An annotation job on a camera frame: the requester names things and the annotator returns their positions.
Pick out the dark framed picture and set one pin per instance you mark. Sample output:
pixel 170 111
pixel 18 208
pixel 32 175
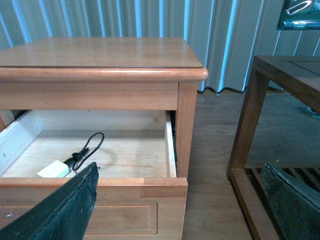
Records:
pixel 299 15

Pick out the light wooden nightstand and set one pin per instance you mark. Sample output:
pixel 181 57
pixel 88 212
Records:
pixel 106 73

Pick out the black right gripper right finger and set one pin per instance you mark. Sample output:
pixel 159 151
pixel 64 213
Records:
pixel 295 205

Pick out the wooden drawer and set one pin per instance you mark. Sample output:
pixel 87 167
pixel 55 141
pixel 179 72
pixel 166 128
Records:
pixel 139 195

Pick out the pale pleated curtain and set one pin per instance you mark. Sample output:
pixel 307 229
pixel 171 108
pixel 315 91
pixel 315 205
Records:
pixel 224 34

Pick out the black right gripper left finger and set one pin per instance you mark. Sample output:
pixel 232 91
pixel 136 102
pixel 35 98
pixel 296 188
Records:
pixel 63 215

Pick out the white charger with black cable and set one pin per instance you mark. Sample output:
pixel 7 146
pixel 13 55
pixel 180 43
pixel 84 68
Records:
pixel 59 169

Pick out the dark wooden side table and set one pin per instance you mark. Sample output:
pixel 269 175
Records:
pixel 279 124

